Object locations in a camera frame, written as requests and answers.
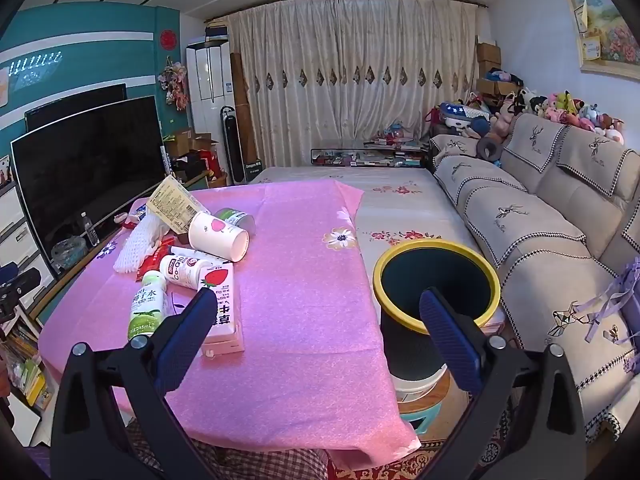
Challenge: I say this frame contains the brown rolled mat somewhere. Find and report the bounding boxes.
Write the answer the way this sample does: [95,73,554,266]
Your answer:
[229,52,251,161]

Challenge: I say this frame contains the row of plush toys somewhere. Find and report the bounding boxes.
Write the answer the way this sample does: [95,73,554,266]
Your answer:
[467,87,626,146]

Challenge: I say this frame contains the beige embroidered curtain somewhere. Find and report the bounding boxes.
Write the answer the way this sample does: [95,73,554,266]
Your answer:
[222,0,483,171]

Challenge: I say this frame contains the strawberry milk carton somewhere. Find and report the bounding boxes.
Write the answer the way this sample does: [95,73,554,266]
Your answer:
[196,265,246,358]

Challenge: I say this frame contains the white standing air conditioner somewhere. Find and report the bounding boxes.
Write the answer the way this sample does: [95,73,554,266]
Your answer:
[186,39,235,136]

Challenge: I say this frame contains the beige sofa with covers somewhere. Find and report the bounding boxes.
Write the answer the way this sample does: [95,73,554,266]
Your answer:
[429,112,640,443]

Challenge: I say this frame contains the purple ribbon bag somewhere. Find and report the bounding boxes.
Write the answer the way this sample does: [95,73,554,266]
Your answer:
[572,257,640,346]

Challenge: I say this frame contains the artificial flower wall decor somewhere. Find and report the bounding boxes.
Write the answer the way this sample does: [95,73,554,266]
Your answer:
[157,57,190,111]

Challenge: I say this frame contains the white bucket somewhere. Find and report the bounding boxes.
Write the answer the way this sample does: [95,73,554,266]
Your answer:
[392,365,448,401]

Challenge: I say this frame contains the green plastic stool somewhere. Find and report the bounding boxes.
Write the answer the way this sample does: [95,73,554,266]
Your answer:
[397,375,473,436]

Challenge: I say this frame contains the low glass shelf with books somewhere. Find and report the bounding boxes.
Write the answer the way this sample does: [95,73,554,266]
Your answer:
[310,135,432,168]

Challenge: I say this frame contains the black tower fan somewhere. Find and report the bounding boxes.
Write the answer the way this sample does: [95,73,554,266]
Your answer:
[220,105,248,186]

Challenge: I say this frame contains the open cardboard box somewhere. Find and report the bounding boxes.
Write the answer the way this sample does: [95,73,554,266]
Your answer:
[165,129,213,158]

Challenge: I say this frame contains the clear water bottle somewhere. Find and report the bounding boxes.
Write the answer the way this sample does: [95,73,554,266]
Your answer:
[79,211,101,247]

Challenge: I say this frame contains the snack box with beige label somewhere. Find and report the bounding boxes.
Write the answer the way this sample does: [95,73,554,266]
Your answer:
[146,176,203,235]

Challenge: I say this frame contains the grey neck pillow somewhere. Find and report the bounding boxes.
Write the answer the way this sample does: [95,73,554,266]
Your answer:
[476,136,503,163]

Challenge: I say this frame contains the red gift box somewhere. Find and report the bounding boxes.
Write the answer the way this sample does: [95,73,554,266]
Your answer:
[197,147,221,176]

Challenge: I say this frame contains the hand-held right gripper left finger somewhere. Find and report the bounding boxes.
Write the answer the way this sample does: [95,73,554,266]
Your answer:
[50,287,221,480]

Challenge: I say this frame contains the white paper cup peach print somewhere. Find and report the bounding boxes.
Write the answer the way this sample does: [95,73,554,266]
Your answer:
[187,211,250,262]

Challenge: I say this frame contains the white floral cloth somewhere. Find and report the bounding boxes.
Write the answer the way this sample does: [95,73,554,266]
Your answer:
[247,166,506,333]

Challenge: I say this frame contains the plaid cloth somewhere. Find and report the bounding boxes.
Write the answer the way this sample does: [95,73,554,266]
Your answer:
[125,417,331,480]

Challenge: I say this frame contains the flat stacked boxes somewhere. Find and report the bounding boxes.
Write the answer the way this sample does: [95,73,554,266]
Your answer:
[205,19,231,43]

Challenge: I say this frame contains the framed flower painting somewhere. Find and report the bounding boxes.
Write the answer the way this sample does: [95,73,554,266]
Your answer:
[564,0,640,78]

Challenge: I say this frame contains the white bottle red label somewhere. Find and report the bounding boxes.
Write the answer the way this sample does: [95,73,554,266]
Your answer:
[159,254,213,291]

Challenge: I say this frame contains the green label drink bottle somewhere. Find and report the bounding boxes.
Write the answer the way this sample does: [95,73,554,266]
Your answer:
[127,270,167,343]

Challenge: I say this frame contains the dark green yellow-rimmed trash bin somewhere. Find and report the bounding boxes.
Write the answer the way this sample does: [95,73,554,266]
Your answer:
[372,241,502,381]

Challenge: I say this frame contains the stack of cardboard boxes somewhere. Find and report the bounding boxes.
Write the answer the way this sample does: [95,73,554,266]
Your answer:
[475,40,523,96]

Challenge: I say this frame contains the pile of books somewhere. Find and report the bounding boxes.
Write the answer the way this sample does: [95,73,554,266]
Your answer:
[0,305,56,411]

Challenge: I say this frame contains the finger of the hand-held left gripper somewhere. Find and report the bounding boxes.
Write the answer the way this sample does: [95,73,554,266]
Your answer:
[0,266,42,311]

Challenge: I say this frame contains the dark screen behind television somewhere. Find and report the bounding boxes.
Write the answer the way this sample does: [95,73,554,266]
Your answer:
[24,83,128,133]

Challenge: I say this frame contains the pink foam table cloth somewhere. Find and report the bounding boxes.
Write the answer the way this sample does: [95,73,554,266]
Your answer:
[37,180,423,456]

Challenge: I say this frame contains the red snack wrapper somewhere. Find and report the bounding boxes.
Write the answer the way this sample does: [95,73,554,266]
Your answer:
[135,240,173,281]

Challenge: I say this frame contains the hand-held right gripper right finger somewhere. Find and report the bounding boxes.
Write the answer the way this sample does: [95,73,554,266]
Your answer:
[419,287,588,480]

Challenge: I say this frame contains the green patterned cup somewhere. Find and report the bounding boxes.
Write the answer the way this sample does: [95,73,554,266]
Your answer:
[214,207,257,237]

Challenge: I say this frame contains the large black television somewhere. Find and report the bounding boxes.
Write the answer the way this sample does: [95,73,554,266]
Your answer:
[10,95,168,276]

